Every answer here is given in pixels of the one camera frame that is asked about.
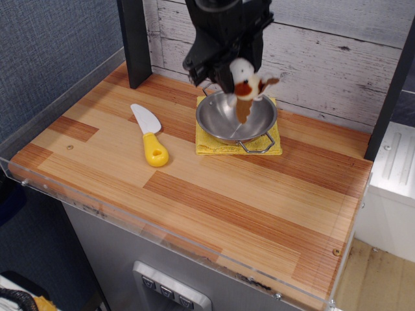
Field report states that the silver dispenser button panel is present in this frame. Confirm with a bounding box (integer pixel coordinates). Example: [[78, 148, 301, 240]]
[[132, 260, 212, 310]]

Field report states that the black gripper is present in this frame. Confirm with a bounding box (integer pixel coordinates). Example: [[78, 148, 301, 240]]
[[183, 0, 274, 93]]

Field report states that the clear acrylic guard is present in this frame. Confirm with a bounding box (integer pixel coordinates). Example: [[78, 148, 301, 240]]
[[7, 51, 372, 310]]

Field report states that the yellow folded cloth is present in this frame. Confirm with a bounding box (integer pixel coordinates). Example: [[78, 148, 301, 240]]
[[195, 95, 283, 156]]

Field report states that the dark post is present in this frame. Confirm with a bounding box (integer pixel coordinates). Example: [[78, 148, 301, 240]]
[[364, 20, 414, 161], [117, 0, 152, 89]]

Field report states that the dark right post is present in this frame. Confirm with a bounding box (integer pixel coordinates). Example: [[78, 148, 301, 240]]
[[364, 20, 414, 161]]

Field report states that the black braided cable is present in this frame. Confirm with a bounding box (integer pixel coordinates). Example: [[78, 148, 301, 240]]
[[0, 286, 38, 311]]

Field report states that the white ridged side panel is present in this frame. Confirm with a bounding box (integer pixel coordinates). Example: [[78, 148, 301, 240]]
[[370, 122, 414, 207]]

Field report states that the white brown plush dog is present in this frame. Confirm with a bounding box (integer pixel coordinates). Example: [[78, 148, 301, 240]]
[[230, 58, 280, 124]]

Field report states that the dark left post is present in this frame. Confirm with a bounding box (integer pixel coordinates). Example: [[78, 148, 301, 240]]
[[117, 0, 152, 89]]

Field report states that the stainless steel bowl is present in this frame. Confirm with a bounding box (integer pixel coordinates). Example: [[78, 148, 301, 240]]
[[195, 81, 278, 154]]

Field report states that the grey toy fridge cabinet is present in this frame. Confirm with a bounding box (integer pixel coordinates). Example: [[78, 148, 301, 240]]
[[64, 204, 296, 310]]

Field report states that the yellow handled toy knife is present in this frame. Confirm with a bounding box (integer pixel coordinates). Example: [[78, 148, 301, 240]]
[[130, 104, 169, 167]]

